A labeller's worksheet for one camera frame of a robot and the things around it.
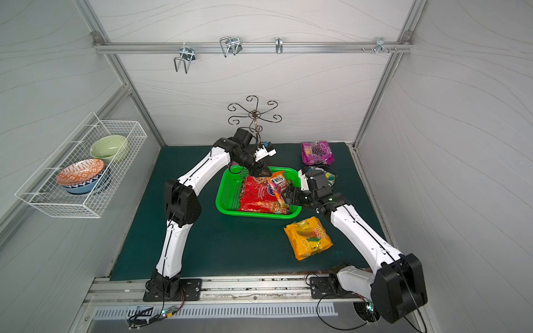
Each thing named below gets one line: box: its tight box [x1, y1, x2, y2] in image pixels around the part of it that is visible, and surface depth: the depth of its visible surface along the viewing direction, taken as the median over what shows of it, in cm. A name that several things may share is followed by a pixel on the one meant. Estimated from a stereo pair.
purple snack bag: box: [301, 141, 336, 166], surface depth 113 cm
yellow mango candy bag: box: [283, 216, 334, 261], surface depth 82 cm
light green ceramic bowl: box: [89, 134, 130, 164], surface depth 73 cm
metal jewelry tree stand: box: [226, 95, 283, 143], surface depth 92 cm
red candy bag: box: [238, 176, 291, 214], surface depth 90 cm
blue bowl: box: [60, 168, 107, 194], surface depth 58 cm
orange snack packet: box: [267, 170, 289, 209], surface depth 88 cm
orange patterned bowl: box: [56, 158, 105, 186], surface depth 64 cm
